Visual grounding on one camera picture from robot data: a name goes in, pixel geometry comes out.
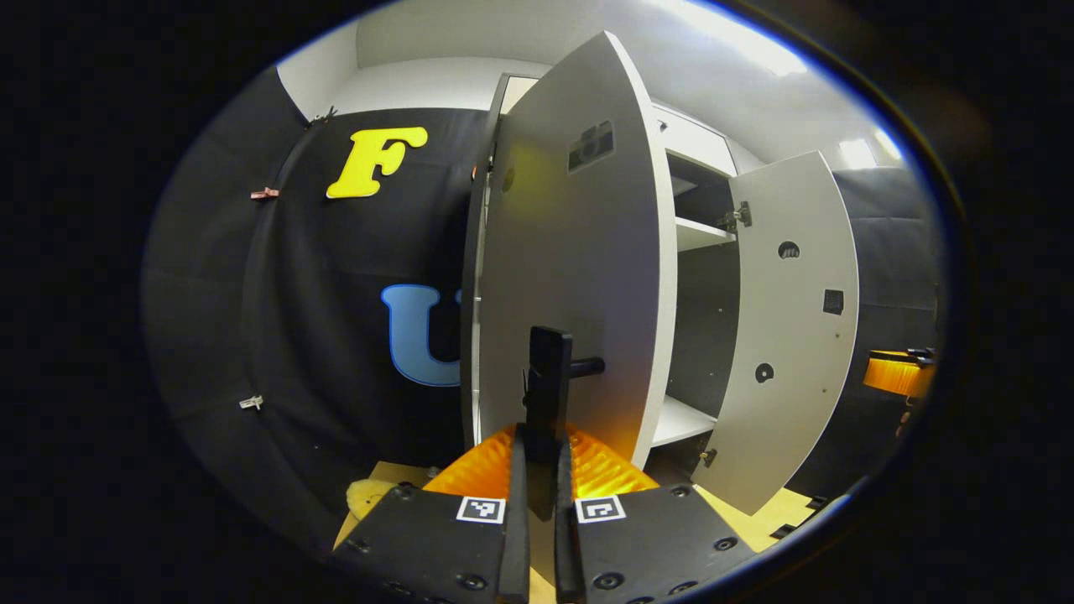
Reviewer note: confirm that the beige shoe cabinet door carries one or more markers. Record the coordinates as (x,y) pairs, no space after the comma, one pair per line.
(789,335)
(579,252)

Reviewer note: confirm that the red cloth clip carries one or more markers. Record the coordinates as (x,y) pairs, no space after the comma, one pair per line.
(264,194)

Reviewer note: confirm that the small ceiling light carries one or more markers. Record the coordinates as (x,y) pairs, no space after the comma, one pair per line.
(857,153)

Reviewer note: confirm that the beige double-door shoe cabinet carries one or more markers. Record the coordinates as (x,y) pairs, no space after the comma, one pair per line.
(696,138)

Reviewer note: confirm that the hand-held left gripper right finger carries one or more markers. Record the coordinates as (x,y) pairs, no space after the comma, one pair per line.
(566,554)

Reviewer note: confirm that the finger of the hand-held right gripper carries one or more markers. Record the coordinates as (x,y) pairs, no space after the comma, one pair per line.
(898,375)

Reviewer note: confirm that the black backdrop cloth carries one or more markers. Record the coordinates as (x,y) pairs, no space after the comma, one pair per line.
(319,294)

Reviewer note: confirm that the silver cloth clip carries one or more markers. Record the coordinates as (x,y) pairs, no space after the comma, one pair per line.
(251,403)

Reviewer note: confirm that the yellow plush toy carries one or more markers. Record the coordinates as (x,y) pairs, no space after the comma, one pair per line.
(369,499)

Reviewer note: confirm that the black cloth clip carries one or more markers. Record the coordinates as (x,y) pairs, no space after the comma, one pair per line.
(325,117)

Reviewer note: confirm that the white cabinet shelf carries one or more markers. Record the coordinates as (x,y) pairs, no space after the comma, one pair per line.
(680,422)
(701,233)

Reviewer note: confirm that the metal door hinge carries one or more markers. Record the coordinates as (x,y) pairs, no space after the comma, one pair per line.
(708,458)
(736,217)

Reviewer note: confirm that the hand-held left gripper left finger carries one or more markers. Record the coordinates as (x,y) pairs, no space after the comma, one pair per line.
(518,545)

